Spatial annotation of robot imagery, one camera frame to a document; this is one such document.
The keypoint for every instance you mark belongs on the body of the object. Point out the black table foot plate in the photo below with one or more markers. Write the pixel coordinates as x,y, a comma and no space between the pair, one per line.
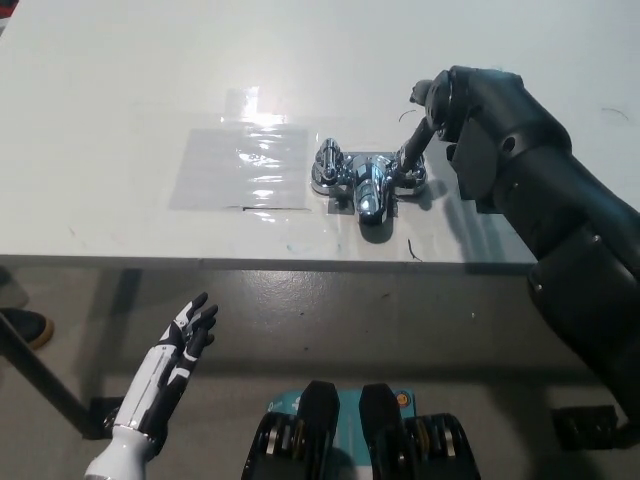
580,427
100,415

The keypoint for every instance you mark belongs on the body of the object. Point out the grey taped plastic sheet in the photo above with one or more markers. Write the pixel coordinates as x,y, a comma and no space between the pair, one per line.
220,167

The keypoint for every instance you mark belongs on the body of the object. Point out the black metal table leg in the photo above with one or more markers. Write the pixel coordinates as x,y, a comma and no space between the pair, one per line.
40,372

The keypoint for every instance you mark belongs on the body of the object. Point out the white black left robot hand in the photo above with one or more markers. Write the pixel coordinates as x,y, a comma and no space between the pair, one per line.
160,375

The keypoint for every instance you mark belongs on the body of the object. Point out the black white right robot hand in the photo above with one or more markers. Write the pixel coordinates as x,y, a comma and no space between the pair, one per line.
485,115

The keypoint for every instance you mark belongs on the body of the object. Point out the red white object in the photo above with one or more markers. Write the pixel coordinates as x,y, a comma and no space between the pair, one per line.
5,10

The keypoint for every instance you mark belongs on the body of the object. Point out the chrome faucet body with spout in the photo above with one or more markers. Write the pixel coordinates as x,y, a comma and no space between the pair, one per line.
367,192

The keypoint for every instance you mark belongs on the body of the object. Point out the black shoe tan sole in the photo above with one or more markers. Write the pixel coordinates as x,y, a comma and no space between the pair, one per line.
25,327

